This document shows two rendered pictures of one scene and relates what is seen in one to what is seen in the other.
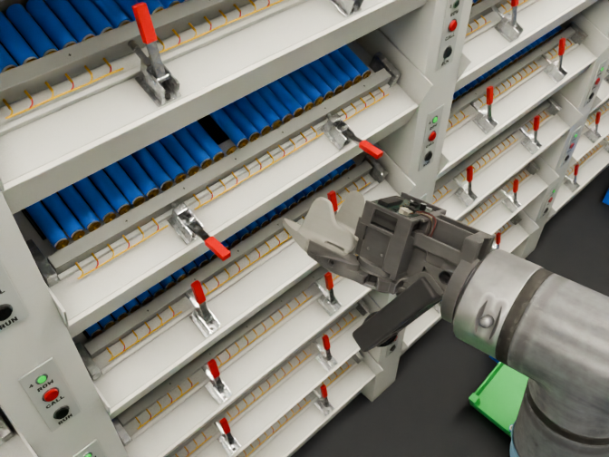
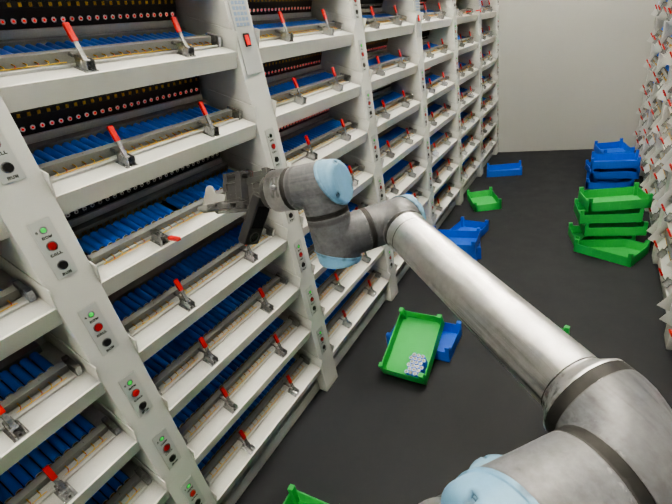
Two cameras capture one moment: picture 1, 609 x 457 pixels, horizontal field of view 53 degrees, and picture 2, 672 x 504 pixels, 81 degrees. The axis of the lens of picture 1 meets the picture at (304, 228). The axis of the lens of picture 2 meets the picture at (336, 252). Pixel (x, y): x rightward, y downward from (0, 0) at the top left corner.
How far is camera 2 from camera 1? 0.53 m
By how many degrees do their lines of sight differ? 21
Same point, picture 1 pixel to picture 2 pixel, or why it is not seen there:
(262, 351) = (233, 337)
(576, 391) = (309, 192)
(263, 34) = (174, 145)
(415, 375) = (349, 370)
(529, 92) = not seen: hidden behind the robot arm
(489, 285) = (271, 175)
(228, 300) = (199, 294)
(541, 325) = (290, 175)
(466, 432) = (384, 387)
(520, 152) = not seen: hidden behind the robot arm
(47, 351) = (92, 297)
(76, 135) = (89, 179)
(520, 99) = not seen: hidden behind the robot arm
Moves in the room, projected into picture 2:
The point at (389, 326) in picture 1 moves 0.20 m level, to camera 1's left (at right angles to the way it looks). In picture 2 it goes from (248, 224) to (154, 249)
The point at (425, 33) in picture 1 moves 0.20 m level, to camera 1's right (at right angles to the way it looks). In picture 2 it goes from (261, 150) to (321, 135)
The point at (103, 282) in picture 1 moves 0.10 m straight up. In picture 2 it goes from (118, 265) to (99, 226)
